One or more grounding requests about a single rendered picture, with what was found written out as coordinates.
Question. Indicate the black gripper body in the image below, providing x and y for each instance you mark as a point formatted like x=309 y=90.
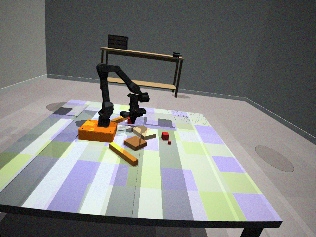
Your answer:
x=125 y=114

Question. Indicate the yellow and orange long bar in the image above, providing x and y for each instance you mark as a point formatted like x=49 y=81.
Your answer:
x=118 y=119
x=123 y=154

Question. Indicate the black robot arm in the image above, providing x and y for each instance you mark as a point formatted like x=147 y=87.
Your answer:
x=107 y=106

